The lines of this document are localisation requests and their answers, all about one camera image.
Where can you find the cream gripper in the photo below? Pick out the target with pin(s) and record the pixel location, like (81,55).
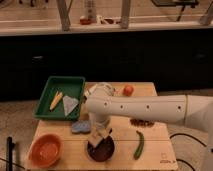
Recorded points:
(103,130)

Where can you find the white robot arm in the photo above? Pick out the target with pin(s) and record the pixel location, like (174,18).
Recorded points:
(191,111)

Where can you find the purple bowl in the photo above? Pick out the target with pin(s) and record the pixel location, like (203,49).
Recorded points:
(103,151)

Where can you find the orange bowl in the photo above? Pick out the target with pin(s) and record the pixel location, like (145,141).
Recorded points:
(45,151)

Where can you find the blue sponge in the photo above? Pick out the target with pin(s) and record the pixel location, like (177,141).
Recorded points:
(83,127)

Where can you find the green chili pepper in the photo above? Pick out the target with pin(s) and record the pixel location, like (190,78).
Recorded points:
(140,146)

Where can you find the orange tomato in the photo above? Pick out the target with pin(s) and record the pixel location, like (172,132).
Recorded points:
(128,90)

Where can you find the green plastic tray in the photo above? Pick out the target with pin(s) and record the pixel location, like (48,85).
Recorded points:
(70,86)

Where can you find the black stand at left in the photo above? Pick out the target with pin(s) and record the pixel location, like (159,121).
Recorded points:
(9,154)

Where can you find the red item on shelf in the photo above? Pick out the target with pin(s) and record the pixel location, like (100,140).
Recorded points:
(84,21)

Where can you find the white bottle on shelf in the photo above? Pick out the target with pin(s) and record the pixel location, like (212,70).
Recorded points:
(90,10)

